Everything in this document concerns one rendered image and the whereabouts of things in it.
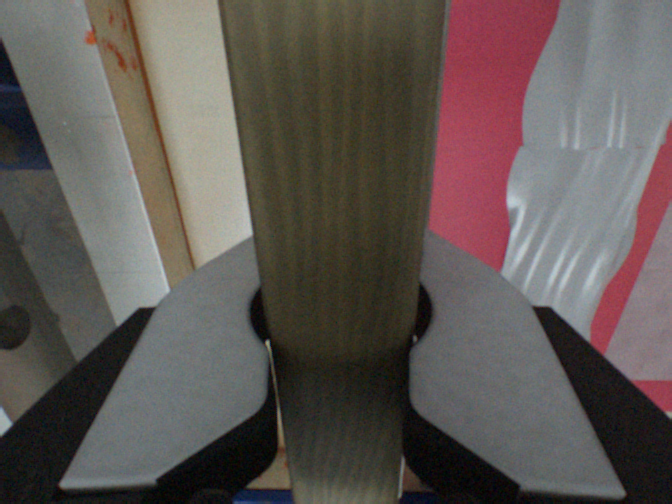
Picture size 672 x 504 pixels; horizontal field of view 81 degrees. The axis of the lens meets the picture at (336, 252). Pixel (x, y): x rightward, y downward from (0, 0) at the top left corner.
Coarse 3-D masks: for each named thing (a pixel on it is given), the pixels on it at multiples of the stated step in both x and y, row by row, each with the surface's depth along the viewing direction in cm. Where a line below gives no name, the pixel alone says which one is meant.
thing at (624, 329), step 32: (448, 160) 21; (480, 160) 21; (512, 160) 21; (448, 192) 22; (480, 192) 22; (448, 224) 23; (480, 224) 23; (640, 224) 22; (480, 256) 24; (640, 256) 23; (608, 288) 24; (640, 288) 24; (608, 320) 26; (640, 320) 26; (608, 352) 27; (640, 352) 27; (640, 384) 29
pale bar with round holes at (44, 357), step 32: (0, 224) 19; (0, 256) 19; (0, 288) 19; (32, 288) 21; (0, 320) 21; (32, 320) 21; (0, 352) 19; (32, 352) 21; (64, 352) 23; (0, 384) 19; (32, 384) 21; (0, 416) 19
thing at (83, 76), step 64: (0, 0) 15; (64, 0) 15; (128, 0) 18; (64, 64) 16; (128, 64) 17; (64, 128) 17; (128, 128) 17; (64, 192) 19; (128, 192) 18; (128, 256) 20
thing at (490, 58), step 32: (480, 0) 17; (512, 0) 17; (544, 0) 17; (448, 32) 18; (480, 32) 18; (512, 32) 18; (544, 32) 18; (448, 64) 18; (480, 64) 18; (512, 64) 18; (448, 96) 19; (480, 96) 19; (512, 96) 19; (448, 128) 20; (480, 128) 20; (512, 128) 20
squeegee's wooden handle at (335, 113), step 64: (256, 0) 5; (320, 0) 5; (384, 0) 5; (256, 64) 5; (320, 64) 5; (384, 64) 5; (256, 128) 6; (320, 128) 5; (384, 128) 5; (256, 192) 6; (320, 192) 6; (384, 192) 6; (256, 256) 7; (320, 256) 6; (384, 256) 6; (320, 320) 7; (384, 320) 7; (320, 384) 8; (384, 384) 8; (320, 448) 9; (384, 448) 9
